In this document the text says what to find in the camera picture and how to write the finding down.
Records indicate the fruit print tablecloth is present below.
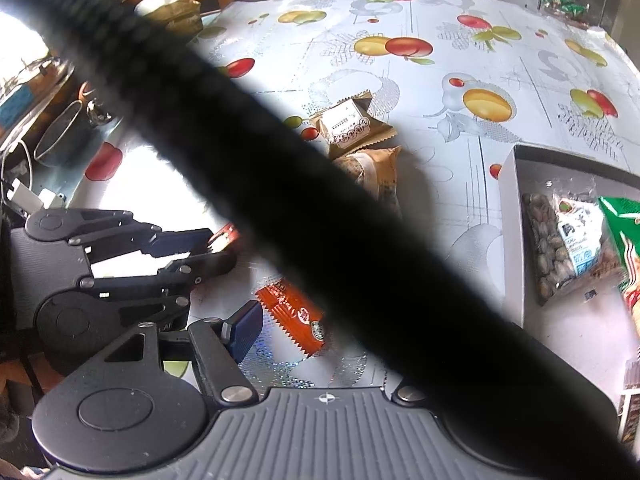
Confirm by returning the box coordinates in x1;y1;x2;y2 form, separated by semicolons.
65;0;640;441

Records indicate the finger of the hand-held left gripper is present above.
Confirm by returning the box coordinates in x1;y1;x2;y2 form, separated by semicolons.
70;208;217;265
80;251;238;324

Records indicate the pile of green candies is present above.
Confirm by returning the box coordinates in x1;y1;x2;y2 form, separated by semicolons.
542;0;591;16

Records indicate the white charger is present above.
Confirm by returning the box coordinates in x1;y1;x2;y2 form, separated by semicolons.
9;178;42;211

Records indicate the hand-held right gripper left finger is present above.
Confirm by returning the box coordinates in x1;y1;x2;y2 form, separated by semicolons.
65;300;265;406

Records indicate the red snack bar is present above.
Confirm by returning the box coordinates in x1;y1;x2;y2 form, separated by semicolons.
207;223;241;253

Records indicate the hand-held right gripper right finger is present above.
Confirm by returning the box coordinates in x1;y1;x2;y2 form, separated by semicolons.
391;382;428;407

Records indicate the clear bag of nuts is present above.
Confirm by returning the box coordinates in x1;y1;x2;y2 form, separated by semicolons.
521;190;621;306

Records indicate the shiny metal pot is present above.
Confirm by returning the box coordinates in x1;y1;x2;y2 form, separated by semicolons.
86;100;113;128

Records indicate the black braided cable sleeve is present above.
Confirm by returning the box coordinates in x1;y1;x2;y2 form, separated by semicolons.
0;0;640;480

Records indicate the beige snack packet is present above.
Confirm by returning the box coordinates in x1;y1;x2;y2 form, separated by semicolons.
307;91;396;158

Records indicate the green snack bag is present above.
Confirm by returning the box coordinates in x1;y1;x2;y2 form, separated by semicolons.
598;195;640;341

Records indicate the metal strainer bowl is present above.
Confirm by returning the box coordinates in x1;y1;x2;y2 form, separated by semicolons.
34;100;86;168

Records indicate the orange snack bar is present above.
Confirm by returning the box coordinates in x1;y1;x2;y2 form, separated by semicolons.
255;277;328;356

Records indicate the light blue box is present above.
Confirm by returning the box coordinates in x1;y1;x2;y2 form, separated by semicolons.
0;85;41;128

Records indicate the brown snack packet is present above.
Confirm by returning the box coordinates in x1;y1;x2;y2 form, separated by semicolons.
332;145;403;211

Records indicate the white cardboard box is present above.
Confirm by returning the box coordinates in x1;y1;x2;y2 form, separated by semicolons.
500;144;640;401

